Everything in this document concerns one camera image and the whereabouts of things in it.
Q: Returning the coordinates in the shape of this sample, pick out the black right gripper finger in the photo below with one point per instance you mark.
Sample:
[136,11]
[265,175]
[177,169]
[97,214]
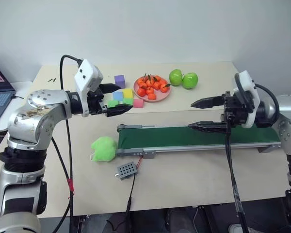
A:
[208,127]
[208,102]

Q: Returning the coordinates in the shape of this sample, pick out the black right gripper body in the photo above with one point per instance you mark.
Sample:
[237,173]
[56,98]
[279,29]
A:
[236,110]

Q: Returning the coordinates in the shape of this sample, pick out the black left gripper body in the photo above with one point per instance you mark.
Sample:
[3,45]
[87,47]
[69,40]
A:
[95,103]

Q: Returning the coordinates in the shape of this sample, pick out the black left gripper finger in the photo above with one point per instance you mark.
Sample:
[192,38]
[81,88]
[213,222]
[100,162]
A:
[110,88]
[117,110]

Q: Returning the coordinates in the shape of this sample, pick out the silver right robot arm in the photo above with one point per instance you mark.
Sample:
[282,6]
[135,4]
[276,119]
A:
[289,136]

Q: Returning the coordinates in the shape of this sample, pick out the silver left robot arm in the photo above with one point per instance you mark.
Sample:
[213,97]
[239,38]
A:
[26,121]

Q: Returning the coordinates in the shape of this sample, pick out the green conveyor belt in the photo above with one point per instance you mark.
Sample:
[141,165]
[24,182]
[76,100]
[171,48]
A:
[196,138]

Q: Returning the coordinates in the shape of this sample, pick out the small grey control box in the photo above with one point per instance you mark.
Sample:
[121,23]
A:
[126,171]

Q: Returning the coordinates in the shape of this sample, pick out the green foam cube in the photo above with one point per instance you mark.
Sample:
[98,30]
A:
[112,103]
[128,101]

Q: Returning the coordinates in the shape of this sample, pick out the blue foam cube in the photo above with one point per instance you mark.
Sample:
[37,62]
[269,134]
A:
[118,96]

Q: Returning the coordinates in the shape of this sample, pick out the purple foam cube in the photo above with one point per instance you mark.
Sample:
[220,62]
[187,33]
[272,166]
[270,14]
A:
[119,81]

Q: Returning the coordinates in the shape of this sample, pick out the yellow foam cube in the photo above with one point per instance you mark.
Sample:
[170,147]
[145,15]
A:
[128,93]

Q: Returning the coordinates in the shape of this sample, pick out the pink foam cube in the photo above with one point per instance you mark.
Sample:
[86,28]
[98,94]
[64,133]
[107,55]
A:
[138,103]

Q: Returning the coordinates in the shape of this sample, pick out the pink plate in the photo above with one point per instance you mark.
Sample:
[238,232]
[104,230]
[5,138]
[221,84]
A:
[139,98]

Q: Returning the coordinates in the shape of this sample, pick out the green apple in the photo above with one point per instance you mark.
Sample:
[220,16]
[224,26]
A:
[175,77]
[190,81]

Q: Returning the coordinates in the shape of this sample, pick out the orange tangerine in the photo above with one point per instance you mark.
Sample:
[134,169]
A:
[149,83]
[163,82]
[141,92]
[164,88]
[152,96]
[156,85]
[141,82]
[149,91]
[157,78]

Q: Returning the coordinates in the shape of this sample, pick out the green plush toy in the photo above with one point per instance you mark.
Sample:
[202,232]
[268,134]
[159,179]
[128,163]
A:
[104,149]

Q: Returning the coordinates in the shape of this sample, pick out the small green leaf scraps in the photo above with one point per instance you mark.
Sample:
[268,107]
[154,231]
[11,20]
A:
[52,79]

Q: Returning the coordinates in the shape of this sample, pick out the dark laptop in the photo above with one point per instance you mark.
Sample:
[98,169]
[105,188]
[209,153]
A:
[0,97]

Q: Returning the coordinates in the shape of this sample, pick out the white shoe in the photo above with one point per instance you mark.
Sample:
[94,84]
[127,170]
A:
[236,228]

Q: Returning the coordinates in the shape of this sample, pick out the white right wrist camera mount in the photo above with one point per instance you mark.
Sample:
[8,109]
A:
[253,97]

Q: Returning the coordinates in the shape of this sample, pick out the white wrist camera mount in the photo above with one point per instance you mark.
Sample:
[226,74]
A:
[87,72]
[253,97]

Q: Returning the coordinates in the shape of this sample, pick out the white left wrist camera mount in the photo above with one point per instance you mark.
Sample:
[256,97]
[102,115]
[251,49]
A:
[87,72]

